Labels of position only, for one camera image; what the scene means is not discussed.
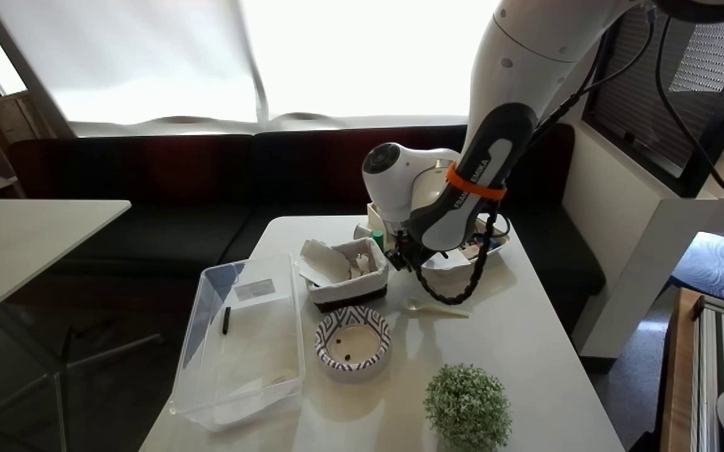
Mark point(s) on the white foam takeaway clamshell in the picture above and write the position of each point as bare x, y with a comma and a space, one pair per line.
453, 251

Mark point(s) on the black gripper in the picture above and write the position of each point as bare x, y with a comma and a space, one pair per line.
409, 251

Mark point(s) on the white window curtain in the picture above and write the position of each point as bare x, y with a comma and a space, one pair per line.
246, 67

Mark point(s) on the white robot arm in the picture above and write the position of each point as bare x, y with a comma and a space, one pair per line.
427, 199

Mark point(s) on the black framed monitor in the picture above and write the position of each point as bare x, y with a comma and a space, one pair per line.
667, 108

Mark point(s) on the white plastic spoon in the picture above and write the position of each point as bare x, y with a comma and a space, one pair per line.
435, 309

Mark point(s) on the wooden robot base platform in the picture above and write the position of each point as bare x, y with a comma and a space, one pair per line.
676, 383

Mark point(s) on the clear plastic storage bin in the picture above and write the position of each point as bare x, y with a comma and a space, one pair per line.
241, 347

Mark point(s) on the white basket with black base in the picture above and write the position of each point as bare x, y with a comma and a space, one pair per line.
368, 274

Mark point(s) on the small green potted plant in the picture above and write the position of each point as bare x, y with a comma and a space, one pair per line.
468, 408

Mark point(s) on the white side table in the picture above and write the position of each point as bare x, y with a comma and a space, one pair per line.
38, 231

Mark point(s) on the dark bench sofa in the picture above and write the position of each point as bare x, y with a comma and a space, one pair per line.
202, 199

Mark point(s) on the black white patterned bowl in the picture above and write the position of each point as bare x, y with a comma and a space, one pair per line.
353, 345

